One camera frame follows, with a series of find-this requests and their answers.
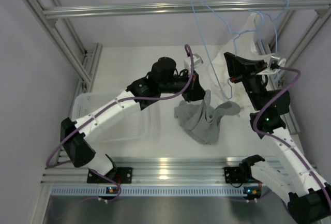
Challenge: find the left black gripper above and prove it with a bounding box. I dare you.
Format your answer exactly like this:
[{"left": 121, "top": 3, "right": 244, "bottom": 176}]
[{"left": 159, "top": 69, "right": 209, "bottom": 103}]

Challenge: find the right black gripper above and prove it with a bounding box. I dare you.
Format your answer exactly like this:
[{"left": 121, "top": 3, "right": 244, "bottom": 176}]
[{"left": 224, "top": 52, "right": 268, "bottom": 111}]

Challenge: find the grey tank top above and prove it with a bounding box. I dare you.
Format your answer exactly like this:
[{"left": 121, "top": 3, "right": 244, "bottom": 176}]
[{"left": 174, "top": 90, "right": 240, "bottom": 145}]

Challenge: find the light blue wire hanger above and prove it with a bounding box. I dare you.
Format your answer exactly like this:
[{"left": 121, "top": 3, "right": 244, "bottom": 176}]
[{"left": 189, "top": 0, "right": 265, "bottom": 100}]

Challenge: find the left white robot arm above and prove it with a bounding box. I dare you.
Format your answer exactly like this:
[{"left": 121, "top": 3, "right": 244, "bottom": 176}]
[{"left": 61, "top": 57, "right": 205, "bottom": 183}]

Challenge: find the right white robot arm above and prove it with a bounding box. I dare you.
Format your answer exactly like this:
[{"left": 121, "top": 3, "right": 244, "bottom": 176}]
[{"left": 224, "top": 52, "right": 330, "bottom": 223}]

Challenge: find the white tank top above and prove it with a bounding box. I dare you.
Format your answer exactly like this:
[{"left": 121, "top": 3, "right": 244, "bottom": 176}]
[{"left": 206, "top": 12, "right": 270, "bottom": 115}]

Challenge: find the white plastic basket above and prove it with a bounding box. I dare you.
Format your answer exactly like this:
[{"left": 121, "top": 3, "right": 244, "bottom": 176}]
[{"left": 71, "top": 89, "right": 159, "bottom": 144}]

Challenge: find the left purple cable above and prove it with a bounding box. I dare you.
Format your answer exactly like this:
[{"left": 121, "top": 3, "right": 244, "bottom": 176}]
[{"left": 46, "top": 44, "right": 194, "bottom": 169}]

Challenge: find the purple cable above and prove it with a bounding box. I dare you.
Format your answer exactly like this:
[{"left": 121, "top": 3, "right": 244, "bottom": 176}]
[
  {"left": 252, "top": 66, "right": 331, "bottom": 219},
  {"left": 46, "top": 44, "right": 194, "bottom": 169}
]

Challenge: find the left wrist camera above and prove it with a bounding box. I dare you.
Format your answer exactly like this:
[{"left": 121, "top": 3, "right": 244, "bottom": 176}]
[{"left": 184, "top": 53, "right": 203, "bottom": 71}]

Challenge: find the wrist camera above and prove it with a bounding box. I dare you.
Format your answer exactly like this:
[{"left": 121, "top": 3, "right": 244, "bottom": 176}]
[
  {"left": 184, "top": 53, "right": 203, "bottom": 71},
  {"left": 258, "top": 53, "right": 287, "bottom": 76}
]

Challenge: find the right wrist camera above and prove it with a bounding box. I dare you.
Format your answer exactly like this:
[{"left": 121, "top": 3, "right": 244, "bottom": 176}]
[{"left": 258, "top": 53, "right": 287, "bottom": 76}]

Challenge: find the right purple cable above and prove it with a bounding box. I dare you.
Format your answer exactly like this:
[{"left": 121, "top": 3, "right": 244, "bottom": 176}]
[{"left": 252, "top": 66, "right": 331, "bottom": 219}]

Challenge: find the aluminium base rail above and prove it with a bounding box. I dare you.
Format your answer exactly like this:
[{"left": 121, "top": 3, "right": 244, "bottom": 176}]
[{"left": 41, "top": 157, "right": 243, "bottom": 185}]

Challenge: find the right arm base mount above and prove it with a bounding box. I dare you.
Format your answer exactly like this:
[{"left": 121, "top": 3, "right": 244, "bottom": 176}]
[{"left": 223, "top": 167, "right": 245, "bottom": 184}]

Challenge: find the right aluminium frame post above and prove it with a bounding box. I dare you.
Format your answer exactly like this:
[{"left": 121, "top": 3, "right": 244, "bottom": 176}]
[{"left": 266, "top": 0, "right": 331, "bottom": 80}]

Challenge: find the aluminium frame post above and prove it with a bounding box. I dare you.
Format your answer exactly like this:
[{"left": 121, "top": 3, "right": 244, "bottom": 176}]
[
  {"left": 22, "top": 0, "right": 102, "bottom": 92},
  {"left": 266, "top": 0, "right": 331, "bottom": 80}
]

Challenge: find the aluminium hanging rail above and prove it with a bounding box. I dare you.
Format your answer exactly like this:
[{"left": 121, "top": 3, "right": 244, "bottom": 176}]
[{"left": 42, "top": 0, "right": 330, "bottom": 19}]

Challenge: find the left aluminium frame post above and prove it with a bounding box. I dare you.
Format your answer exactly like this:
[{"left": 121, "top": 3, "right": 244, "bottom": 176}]
[{"left": 22, "top": 0, "right": 102, "bottom": 92}]

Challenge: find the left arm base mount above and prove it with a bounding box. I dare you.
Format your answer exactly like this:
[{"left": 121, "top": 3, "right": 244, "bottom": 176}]
[{"left": 86, "top": 167, "right": 133, "bottom": 184}]

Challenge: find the perforated cable duct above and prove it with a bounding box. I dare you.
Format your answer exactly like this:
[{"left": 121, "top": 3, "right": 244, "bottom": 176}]
[{"left": 50, "top": 186, "right": 247, "bottom": 197}]

